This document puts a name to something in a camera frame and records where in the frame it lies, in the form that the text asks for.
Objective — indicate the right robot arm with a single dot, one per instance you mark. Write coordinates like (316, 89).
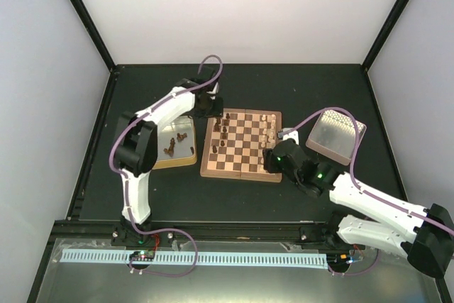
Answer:
(424, 236)

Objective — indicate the controller board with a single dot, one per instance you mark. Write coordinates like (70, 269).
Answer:
(341, 258)
(142, 255)

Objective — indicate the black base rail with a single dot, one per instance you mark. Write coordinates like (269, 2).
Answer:
(306, 235)

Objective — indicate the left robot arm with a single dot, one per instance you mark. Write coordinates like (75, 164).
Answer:
(135, 149)

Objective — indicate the black frame post right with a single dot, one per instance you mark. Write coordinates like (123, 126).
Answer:
(385, 31)

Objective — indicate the left controller board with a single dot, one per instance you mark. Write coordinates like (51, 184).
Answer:
(142, 255)

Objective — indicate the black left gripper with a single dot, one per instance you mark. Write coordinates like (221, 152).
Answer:
(218, 111)

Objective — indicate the black frame post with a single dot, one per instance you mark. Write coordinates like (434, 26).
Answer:
(93, 32)
(385, 31)

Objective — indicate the right controller board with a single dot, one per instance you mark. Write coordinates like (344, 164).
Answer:
(341, 258)

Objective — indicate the dark chess piece in tin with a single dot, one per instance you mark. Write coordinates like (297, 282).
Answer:
(171, 149)

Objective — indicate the black frame post left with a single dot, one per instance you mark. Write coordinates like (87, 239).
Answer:
(93, 32)

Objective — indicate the white slotted cable duct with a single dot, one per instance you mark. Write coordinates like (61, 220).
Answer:
(228, 259)

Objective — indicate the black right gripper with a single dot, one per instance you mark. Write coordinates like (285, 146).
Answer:
(269, 162)

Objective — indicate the yellow metal tin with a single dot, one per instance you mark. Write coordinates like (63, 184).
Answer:
(177, 144)

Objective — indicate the wooden chess board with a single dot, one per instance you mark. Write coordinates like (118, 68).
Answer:
(241, 157)

